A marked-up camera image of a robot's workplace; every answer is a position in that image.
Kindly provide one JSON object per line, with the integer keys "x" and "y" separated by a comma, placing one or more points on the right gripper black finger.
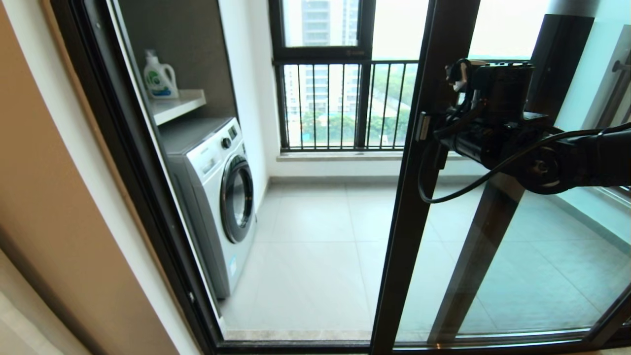
{"x": 420, "y": 127}
{"x": 428, "y": 127}

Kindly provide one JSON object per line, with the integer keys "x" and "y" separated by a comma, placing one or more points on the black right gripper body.
{"x": 498, "y": 133}

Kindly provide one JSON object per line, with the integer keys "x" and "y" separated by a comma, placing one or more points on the dark brown sliding glass door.
{"x": 409, "y": 236}

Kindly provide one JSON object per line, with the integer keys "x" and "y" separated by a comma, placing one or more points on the dark framed sliding glass door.
{"x": 88, "y": 59}

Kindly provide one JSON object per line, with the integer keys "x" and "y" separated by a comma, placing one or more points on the long black balcony railing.
{"x": 389, "y": 62}

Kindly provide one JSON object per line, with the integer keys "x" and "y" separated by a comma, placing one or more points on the long stone window sill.
{"x": 345, "y": 157}

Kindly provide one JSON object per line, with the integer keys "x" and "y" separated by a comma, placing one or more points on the dark brown fixed glass door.
{"x": 473, "y": 256}

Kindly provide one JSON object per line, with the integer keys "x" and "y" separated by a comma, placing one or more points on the white front-load washing machine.
{"x": 212, "y": 197}

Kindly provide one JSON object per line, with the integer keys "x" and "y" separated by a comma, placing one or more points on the white detergent bottle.
{"x": 160, "y": 79}

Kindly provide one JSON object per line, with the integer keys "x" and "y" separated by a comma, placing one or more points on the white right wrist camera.
{"x": 458, "y": 74}

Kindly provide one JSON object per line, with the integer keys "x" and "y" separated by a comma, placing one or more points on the white wall shelf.
{"x": 178, "y": 106}

